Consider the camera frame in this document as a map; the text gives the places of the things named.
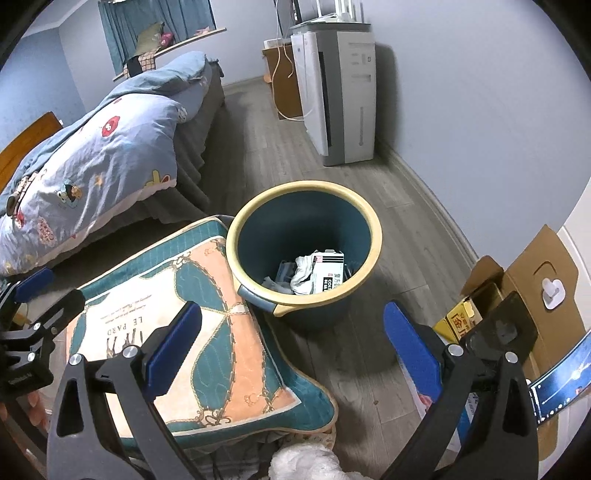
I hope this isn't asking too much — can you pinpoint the yellow box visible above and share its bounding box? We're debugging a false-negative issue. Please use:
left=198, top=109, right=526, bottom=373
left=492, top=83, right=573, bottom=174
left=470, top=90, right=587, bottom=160
left=434, top=281, right=504, bottom=344

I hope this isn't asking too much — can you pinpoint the wooden window sill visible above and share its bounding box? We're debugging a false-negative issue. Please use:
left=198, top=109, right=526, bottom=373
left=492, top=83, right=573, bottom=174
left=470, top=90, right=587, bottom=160
left=113, top=27, right=228, bottom=81

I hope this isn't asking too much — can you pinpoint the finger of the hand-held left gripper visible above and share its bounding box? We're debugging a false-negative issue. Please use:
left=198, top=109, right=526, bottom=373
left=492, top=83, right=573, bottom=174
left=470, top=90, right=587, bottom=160
left=25, top=290, right=87, bottom=346
left=0, top=267, right=56, bottom=324

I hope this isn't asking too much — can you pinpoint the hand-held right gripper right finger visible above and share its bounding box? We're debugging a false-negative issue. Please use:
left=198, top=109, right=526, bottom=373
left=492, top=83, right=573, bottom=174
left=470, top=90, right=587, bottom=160
left=381, top=301, right=541, bottom=480

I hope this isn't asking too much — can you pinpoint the dark plastic hook plate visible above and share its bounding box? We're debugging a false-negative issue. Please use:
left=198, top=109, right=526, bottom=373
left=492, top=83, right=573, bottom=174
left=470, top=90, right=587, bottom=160
left=464, top=291, right=539, bottom=365

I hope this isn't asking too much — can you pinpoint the person's left hand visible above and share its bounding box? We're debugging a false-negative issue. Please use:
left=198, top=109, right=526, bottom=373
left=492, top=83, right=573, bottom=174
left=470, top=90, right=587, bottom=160
left=0, top=390, right=49, bottom=432

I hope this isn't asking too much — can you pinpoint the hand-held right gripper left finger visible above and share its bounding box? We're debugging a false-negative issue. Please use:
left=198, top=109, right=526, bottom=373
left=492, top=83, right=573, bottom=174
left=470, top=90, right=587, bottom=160
left=46, top=301, right=204, bottom=480

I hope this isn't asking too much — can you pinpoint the smartphone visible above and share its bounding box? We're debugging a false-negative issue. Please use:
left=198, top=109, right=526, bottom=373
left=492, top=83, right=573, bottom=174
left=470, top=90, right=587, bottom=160
left=529, top=330, right=591, bottom=423

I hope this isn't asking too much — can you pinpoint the white adhesive hook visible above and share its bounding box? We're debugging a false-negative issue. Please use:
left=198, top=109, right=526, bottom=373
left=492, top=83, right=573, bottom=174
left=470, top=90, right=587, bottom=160
left=541, top=277, right=566, bottom=309

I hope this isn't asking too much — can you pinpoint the white and green medicine box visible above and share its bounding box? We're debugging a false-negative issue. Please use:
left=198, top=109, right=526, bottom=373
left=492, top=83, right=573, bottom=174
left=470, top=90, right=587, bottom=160
left=308, top=249, right=346, bottom=295

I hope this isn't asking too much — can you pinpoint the blue face mask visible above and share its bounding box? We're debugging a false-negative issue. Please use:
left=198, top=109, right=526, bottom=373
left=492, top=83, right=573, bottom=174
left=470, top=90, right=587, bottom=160
left=263, top=261, right=296, bottom=294

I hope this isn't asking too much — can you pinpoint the olive pillow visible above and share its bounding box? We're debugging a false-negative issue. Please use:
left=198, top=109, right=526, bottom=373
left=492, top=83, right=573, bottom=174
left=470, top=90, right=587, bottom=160
left=136, top=22, right=166, bottom=54

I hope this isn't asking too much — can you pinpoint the white router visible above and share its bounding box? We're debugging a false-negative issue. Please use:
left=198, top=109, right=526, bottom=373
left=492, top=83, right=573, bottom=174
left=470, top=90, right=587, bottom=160
left=295, top=0, right=372, bottom=28

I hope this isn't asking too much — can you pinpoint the wooden bed with grey skirt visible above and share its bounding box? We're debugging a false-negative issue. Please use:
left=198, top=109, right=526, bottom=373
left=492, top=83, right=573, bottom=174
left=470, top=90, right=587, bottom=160
left=0, top=60, right=227, bottom=278

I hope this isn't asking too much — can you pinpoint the twisted white tissue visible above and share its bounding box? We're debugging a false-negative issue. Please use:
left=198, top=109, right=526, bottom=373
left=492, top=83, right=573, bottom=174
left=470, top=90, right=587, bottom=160
left=291, top=254, right=320, bottom=296

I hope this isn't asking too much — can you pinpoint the teal and orange patterned cushion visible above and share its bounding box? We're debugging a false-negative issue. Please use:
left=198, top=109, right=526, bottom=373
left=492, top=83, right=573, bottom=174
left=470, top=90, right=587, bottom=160
left=65, top=216, right=340, bottom=450

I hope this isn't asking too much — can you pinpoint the bed with cartoon blue duvet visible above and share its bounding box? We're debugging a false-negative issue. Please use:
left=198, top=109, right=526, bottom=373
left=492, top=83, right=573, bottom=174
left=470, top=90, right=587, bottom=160
left=0, top=51, right=208, bottom=278

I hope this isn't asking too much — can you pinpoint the white air purifier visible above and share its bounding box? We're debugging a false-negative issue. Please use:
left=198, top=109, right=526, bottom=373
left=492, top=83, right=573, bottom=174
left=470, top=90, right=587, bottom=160
left=290, top=22, right=377, bottom=168

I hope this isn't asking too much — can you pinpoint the brown cardboard box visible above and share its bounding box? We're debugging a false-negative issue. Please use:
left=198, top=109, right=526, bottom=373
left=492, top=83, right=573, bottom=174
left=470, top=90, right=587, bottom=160
left=459, top=224, right=591, bottom=462

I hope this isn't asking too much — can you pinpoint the colourful printed box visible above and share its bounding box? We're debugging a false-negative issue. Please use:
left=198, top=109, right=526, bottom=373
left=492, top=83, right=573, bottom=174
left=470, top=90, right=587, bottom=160
left=402, top=360, right=472, bottom=453

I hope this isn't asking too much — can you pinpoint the wooden cabinet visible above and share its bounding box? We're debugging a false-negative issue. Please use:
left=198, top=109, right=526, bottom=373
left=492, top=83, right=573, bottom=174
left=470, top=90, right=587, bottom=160
left=262, top=39, right=305, bottom=121

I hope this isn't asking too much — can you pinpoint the blue bin with yellow rim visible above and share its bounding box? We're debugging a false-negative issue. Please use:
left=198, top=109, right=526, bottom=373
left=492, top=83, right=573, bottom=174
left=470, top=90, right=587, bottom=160
left=225, top=181, right=384, bottom=332

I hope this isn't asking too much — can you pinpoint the teal curtain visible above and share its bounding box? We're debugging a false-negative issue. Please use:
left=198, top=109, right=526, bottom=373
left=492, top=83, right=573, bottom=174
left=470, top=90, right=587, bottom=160
left=98, top=0, right=217, bottom=75

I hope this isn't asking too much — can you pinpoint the white furry rug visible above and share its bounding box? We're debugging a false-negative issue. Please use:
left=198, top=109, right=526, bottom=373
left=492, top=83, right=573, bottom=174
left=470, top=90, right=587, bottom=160
left=270, top=443, right=352, bottom=480

